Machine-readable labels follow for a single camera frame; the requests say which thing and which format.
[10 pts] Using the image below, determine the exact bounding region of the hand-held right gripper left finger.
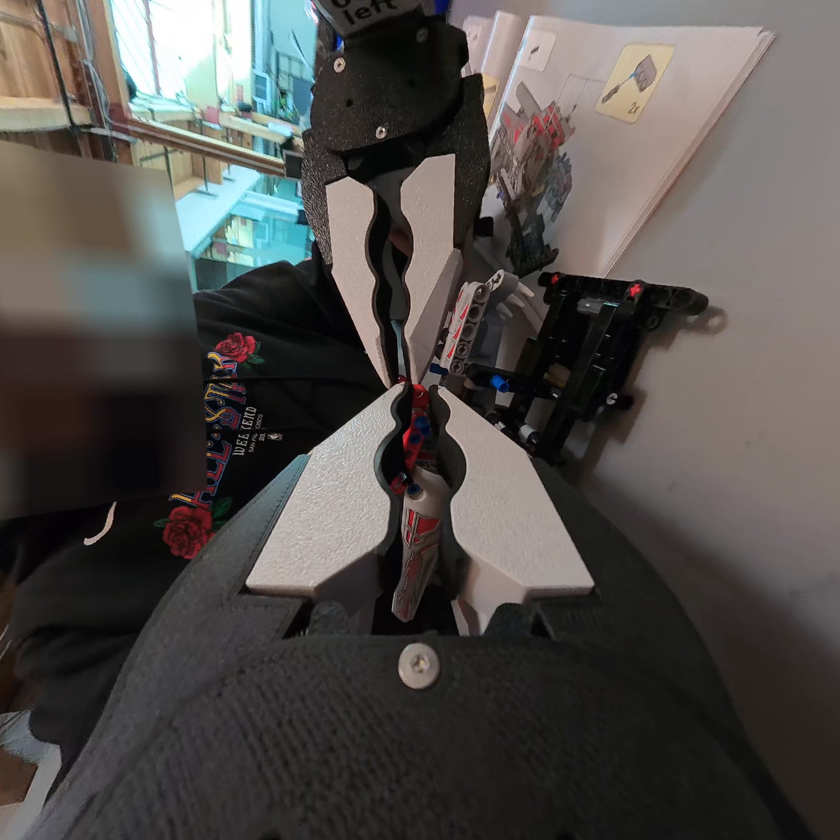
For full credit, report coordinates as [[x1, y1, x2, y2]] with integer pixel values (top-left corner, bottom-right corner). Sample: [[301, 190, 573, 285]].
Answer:
[[243, 382, 412, 632]]

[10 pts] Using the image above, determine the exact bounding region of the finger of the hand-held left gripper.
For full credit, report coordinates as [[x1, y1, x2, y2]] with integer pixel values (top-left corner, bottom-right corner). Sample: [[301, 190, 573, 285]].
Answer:
[[325, 180, 403, 388], [397, 154, 466, 383]]

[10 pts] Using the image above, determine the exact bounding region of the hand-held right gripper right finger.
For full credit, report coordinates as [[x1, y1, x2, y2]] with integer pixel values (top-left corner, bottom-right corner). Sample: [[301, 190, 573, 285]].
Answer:
[[435, 387, 596, 637]]

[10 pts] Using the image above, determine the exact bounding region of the black grey toy brick vehicle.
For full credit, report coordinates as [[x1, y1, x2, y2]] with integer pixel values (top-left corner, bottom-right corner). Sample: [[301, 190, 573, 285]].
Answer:
[[390, 269, 727, 622]]

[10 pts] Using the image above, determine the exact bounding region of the grey desk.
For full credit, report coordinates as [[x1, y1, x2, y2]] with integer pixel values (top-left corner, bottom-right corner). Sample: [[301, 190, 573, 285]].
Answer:
[[512, 0, 840, 840]]

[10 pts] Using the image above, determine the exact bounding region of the white instruction booklet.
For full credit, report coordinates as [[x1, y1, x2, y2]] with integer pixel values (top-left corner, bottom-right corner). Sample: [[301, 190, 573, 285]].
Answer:
[[459, 10, 776, 316]]

